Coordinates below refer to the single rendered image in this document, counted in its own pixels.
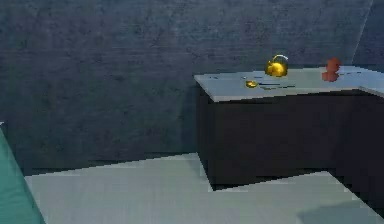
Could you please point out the red cylindrical shaker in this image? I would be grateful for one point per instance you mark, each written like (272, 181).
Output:
(332, 64)

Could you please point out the golden spoon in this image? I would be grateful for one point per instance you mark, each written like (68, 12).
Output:
(252, 84)

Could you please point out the dark kitchen counter cabinet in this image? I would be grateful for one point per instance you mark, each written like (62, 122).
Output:
(273, 133)

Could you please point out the golden kettle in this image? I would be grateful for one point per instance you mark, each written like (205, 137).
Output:
(276, 68)

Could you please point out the teal door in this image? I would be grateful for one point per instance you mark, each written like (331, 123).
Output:
(13, 190)

